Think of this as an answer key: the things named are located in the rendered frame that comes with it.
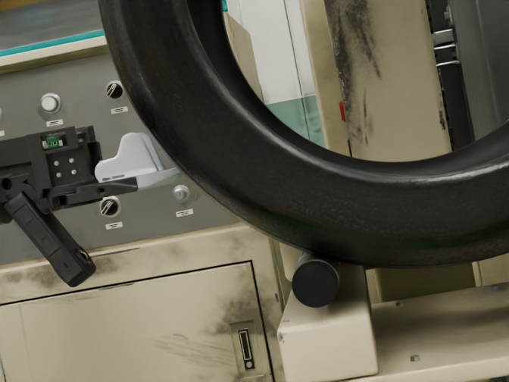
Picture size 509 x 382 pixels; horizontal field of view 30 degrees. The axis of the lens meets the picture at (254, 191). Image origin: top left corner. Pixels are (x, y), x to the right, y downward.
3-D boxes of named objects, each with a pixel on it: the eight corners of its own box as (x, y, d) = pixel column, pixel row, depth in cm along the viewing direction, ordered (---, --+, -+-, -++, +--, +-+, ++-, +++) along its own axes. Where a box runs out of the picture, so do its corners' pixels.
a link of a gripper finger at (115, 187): (132, 176, 94) (48, 192, 95) (135, 192, 94) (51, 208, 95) (142, 173, 99) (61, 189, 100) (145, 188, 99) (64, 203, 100)
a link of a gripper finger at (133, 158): (173, 123, 95) (85, 141, 96) (185, 182, 95) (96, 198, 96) (179, 123, 98) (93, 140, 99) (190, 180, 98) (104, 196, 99)
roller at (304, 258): (325, 264, 124) (299, 240, 124) (348, 238, 123) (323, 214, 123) (316, 318, 89) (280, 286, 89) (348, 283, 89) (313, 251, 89)
